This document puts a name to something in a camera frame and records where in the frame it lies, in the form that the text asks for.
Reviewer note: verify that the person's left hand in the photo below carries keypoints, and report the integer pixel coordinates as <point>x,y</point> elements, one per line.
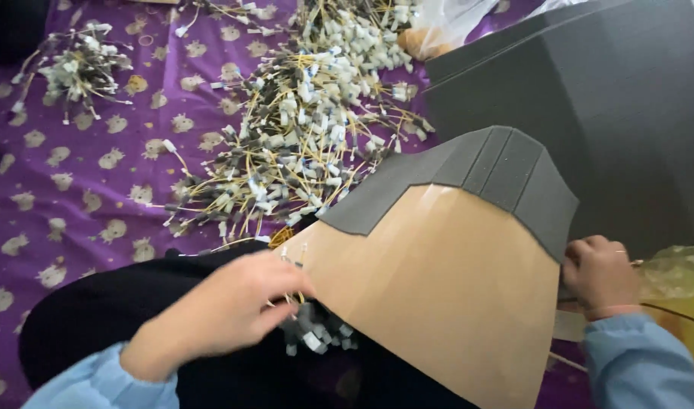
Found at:
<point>210,318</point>

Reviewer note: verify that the grey foam sheet tan backing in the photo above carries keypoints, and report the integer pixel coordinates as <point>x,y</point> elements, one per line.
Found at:
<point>437,272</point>

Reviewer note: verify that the stack of dark grey foam sheets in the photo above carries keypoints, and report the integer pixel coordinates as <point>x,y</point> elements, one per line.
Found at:
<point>608,102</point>

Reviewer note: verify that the person's right fingers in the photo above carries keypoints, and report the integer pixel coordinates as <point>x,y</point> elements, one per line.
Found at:
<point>594,249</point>

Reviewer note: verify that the white paper piece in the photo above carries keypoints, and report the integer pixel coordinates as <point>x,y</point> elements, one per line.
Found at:
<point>568,325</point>

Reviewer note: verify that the dark black object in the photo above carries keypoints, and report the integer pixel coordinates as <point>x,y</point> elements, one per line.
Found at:
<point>12,25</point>

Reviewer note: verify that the clear plastic bag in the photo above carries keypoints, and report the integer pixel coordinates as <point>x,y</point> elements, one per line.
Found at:
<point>446,25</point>

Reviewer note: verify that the person's black trousers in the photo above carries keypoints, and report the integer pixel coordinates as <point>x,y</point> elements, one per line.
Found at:
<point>125,301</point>

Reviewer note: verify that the yellow plastic bag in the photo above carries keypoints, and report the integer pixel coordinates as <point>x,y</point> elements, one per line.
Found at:
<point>679,284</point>

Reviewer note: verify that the purple patterned cloth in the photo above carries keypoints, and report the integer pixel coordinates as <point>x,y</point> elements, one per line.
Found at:
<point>68,187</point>

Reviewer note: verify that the person's right hand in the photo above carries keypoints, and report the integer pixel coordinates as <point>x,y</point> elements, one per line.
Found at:
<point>602,281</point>

